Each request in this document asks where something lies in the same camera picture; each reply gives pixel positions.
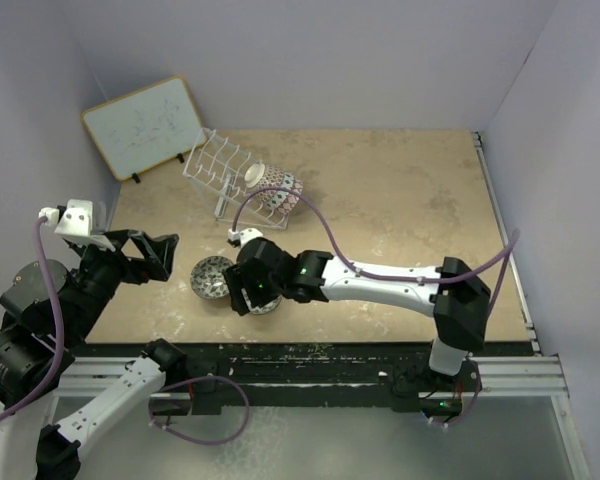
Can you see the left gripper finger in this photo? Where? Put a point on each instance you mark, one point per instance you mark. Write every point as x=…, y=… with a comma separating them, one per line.
x=142, y=242
x=162, y=257

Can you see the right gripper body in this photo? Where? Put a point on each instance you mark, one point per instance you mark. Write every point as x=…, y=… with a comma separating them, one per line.
x=262, y=292

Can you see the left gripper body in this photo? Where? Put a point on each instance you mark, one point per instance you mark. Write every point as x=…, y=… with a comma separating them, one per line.
x=106, y=269

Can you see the grey leaf bowl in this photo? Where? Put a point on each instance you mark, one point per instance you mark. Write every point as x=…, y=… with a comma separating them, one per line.
x=207, y=277
x=266, y=308

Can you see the red patterned bowl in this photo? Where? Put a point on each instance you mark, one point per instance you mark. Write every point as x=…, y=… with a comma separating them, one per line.
x=290, y=198

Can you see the brown patterned bowl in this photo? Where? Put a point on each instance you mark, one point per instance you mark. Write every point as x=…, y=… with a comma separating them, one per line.
x=260, y=176

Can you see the white wire dish rack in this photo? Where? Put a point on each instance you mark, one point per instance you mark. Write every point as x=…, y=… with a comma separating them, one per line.
x=217, y=169

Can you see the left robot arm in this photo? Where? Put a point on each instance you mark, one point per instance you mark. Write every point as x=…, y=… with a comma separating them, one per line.
x=49, y=311

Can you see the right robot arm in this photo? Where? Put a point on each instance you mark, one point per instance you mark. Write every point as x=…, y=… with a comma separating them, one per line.
x=455, y=299

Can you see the yellow framed whiteboard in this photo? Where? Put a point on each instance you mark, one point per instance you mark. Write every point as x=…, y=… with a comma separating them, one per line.
x=145, y=128

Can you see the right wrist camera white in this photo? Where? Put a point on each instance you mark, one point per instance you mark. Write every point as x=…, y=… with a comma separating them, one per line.
x=239, y=238

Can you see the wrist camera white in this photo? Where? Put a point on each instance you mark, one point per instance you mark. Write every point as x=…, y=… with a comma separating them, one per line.
x=80, y=222
x=239, y=238

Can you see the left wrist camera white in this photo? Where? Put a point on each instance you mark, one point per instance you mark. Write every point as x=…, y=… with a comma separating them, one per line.
x=80, y=222

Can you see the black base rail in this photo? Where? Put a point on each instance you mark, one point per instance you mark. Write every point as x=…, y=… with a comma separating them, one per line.
x=393, y=375

